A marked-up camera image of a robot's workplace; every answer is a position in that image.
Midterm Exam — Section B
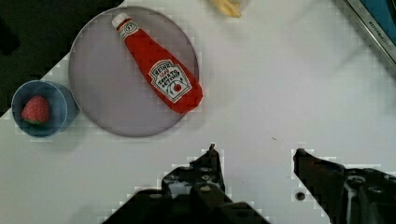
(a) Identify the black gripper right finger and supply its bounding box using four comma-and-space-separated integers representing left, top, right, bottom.
293, 148, 396, 224

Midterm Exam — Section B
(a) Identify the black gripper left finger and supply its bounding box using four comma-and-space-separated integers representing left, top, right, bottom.
102, 145, 270, 224

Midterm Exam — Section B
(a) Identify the red plush ketchup bottle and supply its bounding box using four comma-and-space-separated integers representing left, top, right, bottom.
112, 13, 204, 114

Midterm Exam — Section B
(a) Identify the grey round plate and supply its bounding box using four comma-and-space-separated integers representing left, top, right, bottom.
68, 6, 200, 137

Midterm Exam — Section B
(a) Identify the small blue bowl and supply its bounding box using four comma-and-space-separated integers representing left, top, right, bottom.
11, 80, 79, 137

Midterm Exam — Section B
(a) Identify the strawberry in blue bowl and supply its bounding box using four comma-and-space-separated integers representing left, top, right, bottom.
21, 95, 50, 124

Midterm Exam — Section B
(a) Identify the black toaster oven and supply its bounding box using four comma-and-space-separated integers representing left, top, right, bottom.
343, 0, 396, 64

